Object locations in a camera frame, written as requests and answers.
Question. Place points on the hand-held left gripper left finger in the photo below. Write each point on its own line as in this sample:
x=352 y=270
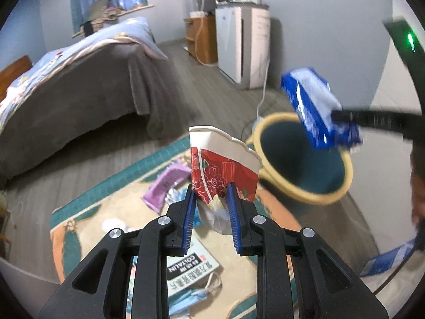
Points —
x=189 y=221

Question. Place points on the blue and white carton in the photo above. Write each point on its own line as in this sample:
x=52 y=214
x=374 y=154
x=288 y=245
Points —
x=388 y=259

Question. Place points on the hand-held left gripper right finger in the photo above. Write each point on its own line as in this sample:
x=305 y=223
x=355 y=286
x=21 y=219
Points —
x=234 y=221

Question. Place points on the crushed red and white paper cup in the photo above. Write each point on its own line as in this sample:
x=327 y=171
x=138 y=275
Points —
x=219 y=159

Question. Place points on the blue face mask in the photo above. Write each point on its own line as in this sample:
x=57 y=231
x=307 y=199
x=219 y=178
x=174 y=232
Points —
x=192 y=297

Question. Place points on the bed with grey cover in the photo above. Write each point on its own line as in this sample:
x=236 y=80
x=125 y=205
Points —
x=99 y=89

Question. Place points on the white air purifier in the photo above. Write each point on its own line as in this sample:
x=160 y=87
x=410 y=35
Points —
x=232 y=46

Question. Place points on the person's right forearm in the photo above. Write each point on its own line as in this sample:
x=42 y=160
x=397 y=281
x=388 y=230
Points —
x=419 y=189

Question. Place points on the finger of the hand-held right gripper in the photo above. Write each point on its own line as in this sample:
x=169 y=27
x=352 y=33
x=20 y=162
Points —
x=375 y=118

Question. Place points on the blue and white snack packet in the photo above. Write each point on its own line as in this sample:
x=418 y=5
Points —
x=308 y=106

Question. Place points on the wooden nightstand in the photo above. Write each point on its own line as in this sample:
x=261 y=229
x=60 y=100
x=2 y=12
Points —
x=204 y=40

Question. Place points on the silver foil wrapper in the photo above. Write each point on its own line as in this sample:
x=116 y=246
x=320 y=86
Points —
x=174 y=196

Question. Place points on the brown clutter pile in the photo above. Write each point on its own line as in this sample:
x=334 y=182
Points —
x=99 y=16

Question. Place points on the purple packet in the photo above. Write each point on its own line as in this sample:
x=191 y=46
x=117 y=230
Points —
x=164 y=186

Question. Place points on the teal and beige rug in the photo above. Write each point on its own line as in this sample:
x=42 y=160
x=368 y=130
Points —
x=109 y=202

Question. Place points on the light blue printed quilt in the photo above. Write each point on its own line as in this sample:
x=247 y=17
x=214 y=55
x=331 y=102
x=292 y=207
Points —
x=66 y=56

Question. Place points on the wooden headboard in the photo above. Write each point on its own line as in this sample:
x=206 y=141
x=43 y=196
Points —
x=15 y=73

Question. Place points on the teal bin with yellow rim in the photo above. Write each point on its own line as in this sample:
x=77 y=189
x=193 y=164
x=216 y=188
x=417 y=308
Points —
x=298 y=169

